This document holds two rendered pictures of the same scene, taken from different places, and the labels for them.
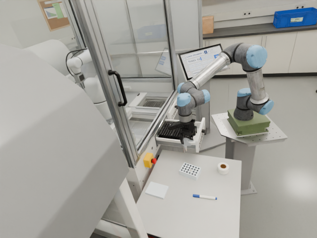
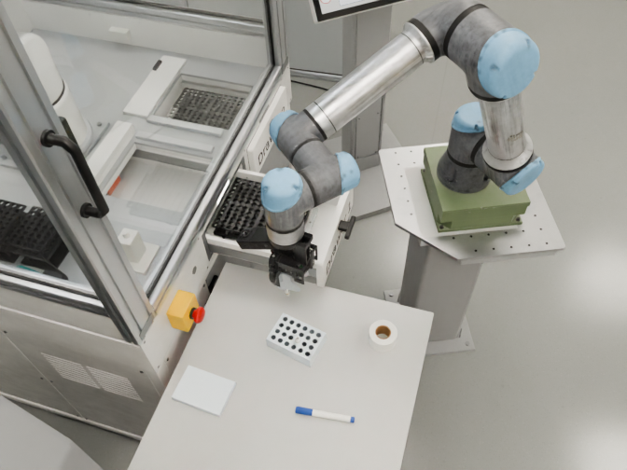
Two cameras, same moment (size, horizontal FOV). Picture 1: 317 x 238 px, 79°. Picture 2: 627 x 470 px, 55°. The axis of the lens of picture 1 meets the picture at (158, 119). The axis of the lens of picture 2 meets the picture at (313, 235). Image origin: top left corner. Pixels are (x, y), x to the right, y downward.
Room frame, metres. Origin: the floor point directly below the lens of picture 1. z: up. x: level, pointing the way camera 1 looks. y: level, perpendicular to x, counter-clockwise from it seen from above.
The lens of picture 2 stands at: (0.18, -0.12, 2.13)
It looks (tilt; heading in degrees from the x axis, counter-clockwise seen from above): 53 degrees down; 353
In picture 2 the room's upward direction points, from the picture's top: 3 degrees counter-clockwise
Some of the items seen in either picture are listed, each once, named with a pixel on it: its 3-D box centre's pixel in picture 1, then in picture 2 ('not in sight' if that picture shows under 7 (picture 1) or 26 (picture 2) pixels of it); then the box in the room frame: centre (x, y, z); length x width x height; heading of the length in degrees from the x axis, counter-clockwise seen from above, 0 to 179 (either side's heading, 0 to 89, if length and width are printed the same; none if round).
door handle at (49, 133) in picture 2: (119, 89); (80, 179); (0.85, 0.16, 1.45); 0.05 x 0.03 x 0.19; 64
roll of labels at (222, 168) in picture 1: (223, 168); (383, 336); (0.84, -0.36, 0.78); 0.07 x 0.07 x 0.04
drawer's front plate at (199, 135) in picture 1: (200, 134); (335, 231); (1.11, -0.29, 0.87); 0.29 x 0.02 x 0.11; 154
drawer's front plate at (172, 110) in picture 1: (174, 109); (269, 130); (1.53, -0.16, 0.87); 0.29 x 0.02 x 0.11; 154
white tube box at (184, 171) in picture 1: (190, 171); (296, 339); (0.87, -0.14, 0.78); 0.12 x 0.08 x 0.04; 52
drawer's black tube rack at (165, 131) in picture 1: (175, 131); (264, 216); (1.20, -0.11, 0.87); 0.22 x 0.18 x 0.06; 64
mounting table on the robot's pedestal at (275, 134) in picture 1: (244, 130); (462, 207); (1.26, -0.71, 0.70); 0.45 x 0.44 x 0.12; 87
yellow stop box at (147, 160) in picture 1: (149, 160); (184, 311); (0.94, 0.11, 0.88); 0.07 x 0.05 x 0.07; 154
